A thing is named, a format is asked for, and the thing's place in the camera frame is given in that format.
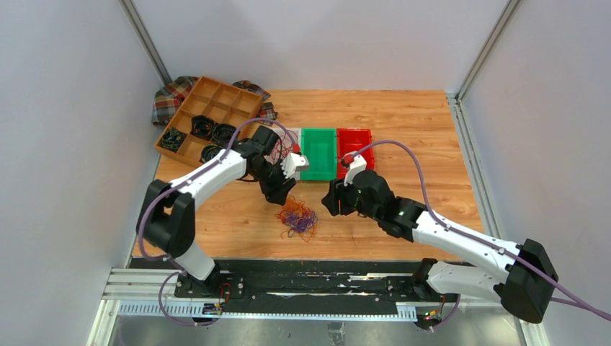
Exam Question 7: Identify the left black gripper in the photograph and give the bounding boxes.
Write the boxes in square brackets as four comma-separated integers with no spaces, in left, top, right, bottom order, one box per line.
[251,159,297,206]

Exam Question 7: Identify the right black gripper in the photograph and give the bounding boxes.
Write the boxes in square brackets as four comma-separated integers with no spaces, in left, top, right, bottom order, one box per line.
[322,172,380,221]

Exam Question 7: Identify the orange and purple wire tangle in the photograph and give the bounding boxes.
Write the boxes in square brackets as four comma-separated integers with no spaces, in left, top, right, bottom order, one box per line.
[275,195,319,243]

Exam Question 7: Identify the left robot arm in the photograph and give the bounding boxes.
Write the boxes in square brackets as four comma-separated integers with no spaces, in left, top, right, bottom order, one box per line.
[136,126,309,298]

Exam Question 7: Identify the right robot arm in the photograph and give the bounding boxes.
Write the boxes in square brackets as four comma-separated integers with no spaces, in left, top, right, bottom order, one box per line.
[321,169,558,324]

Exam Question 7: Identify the white plastic bin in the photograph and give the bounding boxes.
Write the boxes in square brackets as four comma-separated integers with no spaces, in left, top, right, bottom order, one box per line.
[264,128,302,164]

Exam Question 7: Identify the green plastic bin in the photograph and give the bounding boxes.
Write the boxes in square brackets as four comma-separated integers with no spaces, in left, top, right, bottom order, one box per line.
[300,128,337,181]

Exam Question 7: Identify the red plastic bin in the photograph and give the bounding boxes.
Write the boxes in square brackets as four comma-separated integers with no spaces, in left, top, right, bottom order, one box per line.
[336,128,373,179]

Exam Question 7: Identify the orange wooden compartment tray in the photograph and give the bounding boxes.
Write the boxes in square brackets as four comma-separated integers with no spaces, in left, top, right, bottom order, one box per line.
[154,77,263,167]

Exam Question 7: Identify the plaid cloth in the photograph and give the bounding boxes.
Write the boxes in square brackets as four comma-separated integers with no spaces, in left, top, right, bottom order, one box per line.
[152,76,278,125]

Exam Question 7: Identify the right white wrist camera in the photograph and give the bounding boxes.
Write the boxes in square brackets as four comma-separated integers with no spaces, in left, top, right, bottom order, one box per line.
[341,151,367,187]

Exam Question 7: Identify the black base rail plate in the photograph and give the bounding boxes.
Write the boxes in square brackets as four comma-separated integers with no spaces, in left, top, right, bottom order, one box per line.
[128,257,462,316]

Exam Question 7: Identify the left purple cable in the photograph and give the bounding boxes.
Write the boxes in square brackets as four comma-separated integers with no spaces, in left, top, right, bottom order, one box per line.
[136,117,300,327]

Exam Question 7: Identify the purple cable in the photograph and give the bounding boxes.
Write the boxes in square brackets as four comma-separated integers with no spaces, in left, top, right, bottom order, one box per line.
[342,139,611,321]
[136,117,300,327]

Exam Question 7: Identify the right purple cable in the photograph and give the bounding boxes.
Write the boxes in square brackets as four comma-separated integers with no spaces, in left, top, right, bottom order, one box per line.
[342,139,611,321]

